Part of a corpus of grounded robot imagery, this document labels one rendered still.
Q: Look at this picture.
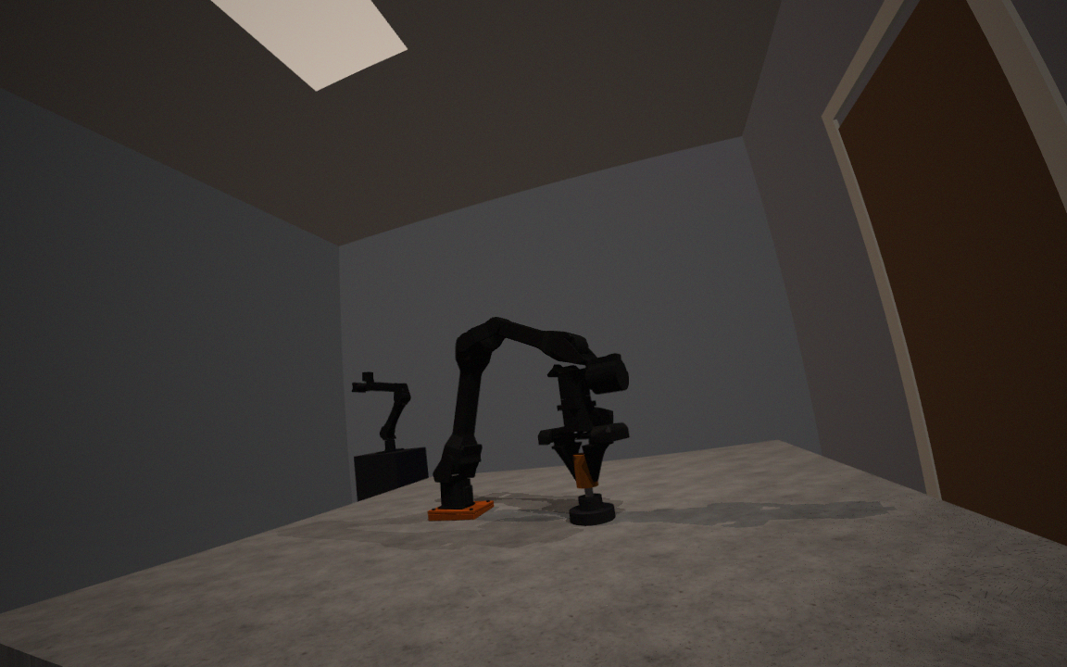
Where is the orange knob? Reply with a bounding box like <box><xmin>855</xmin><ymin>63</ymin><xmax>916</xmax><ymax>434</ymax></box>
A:
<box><xmin>572</xmin><ymin>452</ymin><xmax>598</xmax><ymax>488</ymax></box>

